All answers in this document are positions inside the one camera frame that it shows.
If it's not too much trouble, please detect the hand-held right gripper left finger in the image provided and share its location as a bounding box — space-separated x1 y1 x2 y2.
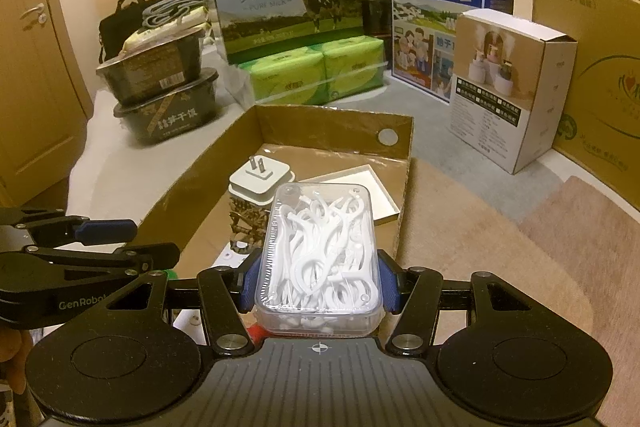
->
102 254 263 356

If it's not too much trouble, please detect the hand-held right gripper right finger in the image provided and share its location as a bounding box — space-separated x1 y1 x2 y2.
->
377 249 538 356

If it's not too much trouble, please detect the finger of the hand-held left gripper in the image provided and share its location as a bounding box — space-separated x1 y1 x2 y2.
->
0 243 181 330
0 207 138 248

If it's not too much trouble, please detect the clear floss pick box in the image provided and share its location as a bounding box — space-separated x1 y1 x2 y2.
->
254 182 385 337

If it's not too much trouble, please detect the white square plug adapter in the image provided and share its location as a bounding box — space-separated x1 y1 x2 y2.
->
229 155 296 208

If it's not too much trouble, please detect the cardboard tray box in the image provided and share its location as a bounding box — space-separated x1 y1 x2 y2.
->
136 103 416 273

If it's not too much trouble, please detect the brown mat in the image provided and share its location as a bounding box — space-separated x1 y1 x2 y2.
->
395 157 640 358

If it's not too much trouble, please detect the wooden door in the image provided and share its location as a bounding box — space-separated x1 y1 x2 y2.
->
0 0 94 208

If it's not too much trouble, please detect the pale yellow packet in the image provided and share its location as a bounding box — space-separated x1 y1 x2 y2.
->
121 6 210 55

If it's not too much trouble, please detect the black bag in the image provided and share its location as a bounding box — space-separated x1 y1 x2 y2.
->
97 0 163 62

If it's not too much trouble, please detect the white humidifier box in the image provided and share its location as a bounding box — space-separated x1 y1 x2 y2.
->
448 9 578 175

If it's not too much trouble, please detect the folded grey cloth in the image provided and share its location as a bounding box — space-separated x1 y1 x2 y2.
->
141 0 207 30

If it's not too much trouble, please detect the blue milk gift box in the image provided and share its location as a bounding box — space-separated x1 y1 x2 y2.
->
387 0 516 106

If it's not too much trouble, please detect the large brown cardboard box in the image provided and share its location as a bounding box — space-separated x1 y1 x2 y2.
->
532 0 640 175

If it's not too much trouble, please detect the metal door handle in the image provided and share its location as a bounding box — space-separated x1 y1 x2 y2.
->
20 4 47 25

